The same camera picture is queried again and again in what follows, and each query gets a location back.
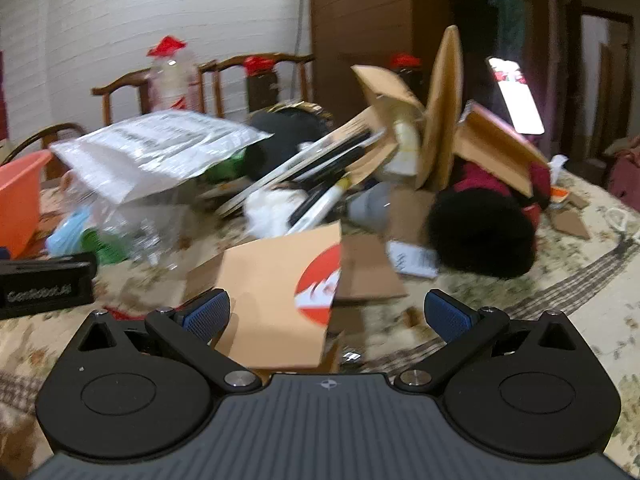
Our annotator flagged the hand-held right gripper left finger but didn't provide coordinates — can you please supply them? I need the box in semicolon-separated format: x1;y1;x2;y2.
65;287;263;395

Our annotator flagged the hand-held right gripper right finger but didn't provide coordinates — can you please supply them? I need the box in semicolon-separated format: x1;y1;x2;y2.
394;288;590;395

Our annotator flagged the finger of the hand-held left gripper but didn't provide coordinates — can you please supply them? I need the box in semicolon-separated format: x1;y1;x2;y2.
0;251;99;278

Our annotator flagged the brown envelope with red circle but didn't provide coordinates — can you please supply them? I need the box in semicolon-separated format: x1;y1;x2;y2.
212;220;344;369

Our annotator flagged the clear plastic bag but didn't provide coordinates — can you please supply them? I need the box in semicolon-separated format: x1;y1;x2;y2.
50;172;203;277

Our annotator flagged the floral cloth desktop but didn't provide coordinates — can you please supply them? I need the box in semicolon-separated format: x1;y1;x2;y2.
0;162;640;466

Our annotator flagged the light blue plastic wrapper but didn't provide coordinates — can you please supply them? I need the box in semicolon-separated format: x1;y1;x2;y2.
46;209;94;257

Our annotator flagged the white printed paper label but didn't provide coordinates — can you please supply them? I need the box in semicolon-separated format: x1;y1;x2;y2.
386;239;442;282

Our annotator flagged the orange plastic basin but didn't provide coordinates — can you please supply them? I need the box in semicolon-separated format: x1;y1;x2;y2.
0;149;54;260

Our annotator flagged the black fuzzy hat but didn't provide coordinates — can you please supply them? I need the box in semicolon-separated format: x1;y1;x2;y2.
426;189;537;279

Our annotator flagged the flat cardboard sheet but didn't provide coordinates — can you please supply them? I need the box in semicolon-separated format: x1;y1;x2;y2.
334;232;409;304

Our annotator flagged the white crumpled plastic bag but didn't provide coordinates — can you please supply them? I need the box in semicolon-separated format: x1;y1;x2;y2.
244;186;302;239

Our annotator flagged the curved back wooden chair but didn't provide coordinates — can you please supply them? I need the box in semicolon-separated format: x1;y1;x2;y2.
0;122;87;167

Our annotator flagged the dark red garment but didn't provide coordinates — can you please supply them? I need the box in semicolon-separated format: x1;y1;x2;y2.
452;160;552;227

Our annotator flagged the small cardboard scrap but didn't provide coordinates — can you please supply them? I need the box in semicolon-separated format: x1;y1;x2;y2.
549;206;592;242

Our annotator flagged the silver plastic mailer bag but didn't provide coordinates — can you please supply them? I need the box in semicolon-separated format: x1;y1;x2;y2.
49;110;274;205

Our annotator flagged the long grey plastic comb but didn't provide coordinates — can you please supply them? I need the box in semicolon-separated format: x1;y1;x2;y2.
216;127;352;219

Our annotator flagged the white plastic tube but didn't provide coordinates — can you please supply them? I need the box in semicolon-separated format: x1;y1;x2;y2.
286;174;352;237

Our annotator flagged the brown cardboard panel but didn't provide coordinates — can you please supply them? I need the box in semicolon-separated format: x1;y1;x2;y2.
452;101;552;199

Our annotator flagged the white paper roll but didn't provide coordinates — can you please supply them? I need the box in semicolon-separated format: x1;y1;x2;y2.
391;107;427;177

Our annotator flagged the black comb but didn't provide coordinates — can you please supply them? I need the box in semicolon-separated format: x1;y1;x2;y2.
286;129;374;184

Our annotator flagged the black cloth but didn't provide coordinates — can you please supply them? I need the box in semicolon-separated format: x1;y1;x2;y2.
249;106;332;172

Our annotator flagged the clear plastic bottle red cap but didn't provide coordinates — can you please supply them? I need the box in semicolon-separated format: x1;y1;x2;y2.
146;35;199;112

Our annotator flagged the dark pink cloth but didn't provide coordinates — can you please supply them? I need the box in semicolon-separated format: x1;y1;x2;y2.
606;141;640;207

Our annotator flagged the bright lit screen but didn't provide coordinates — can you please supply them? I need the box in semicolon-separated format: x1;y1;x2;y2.
486;55;546;137

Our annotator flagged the dark bottle red cap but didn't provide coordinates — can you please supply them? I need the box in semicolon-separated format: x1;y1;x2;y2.
244;55;279;112

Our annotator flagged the dark jar red lid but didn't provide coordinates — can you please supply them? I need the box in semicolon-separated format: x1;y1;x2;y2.
389;52;424;97

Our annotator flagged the brown wooden cabinet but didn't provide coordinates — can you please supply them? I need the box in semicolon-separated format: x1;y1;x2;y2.
309;0;417;117

